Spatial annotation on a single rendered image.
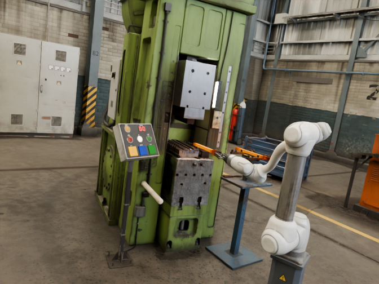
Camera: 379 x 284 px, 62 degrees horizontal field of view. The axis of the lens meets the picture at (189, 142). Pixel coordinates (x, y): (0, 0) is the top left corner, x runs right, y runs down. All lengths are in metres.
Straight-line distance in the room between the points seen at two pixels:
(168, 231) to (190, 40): 1.74
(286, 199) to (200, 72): 1.45
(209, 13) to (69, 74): 5.19
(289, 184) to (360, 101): 8.48
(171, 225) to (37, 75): 5.40
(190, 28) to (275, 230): 1.88
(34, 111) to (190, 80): 5.34
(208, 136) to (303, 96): 8.24
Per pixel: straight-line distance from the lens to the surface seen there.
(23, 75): 7.56
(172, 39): 2.86
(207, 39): 3.02
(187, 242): 3.15
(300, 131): 1.70
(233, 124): 10.21
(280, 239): 1.84
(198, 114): 2.83
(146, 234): 3.16
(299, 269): 2.09
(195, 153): 2.89
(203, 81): 2.83
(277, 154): 2.05
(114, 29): 8.85
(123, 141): 2.39
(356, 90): 10.28
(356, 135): 10.15
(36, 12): 8.32
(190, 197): 2.95
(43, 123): 7.74
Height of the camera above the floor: 1.53
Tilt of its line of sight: 10 degrees down
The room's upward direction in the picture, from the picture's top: 8 degrees clockwise
